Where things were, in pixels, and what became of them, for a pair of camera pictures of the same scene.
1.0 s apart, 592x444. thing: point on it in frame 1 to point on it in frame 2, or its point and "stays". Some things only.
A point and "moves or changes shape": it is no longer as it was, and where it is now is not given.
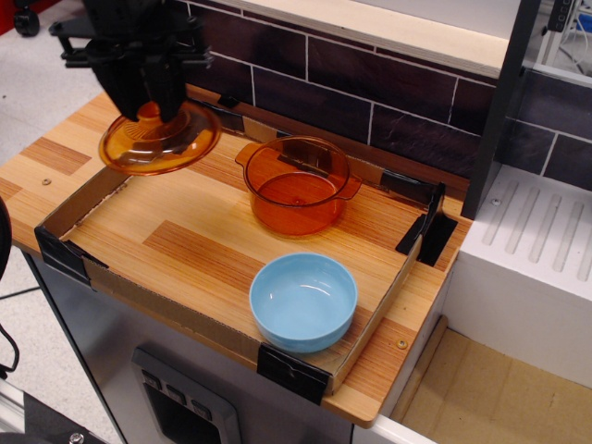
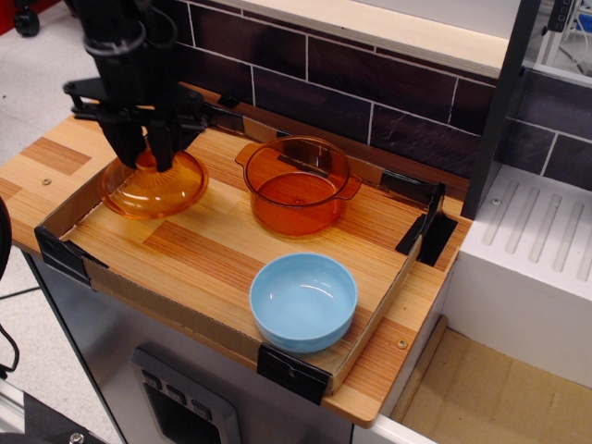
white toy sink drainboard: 522,282 stays
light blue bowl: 303,302 stays
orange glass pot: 297,185 stays
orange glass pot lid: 151,145 moves or changes shape
